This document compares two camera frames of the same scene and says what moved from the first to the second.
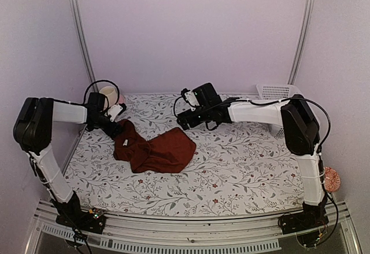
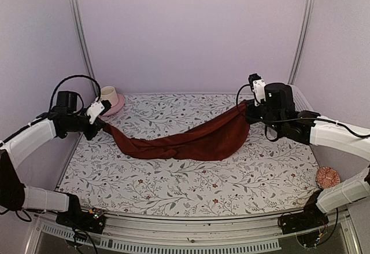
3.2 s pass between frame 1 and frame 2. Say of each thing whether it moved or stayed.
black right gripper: moved
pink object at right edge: stayed
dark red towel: moved
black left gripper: moved
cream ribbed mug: stayed
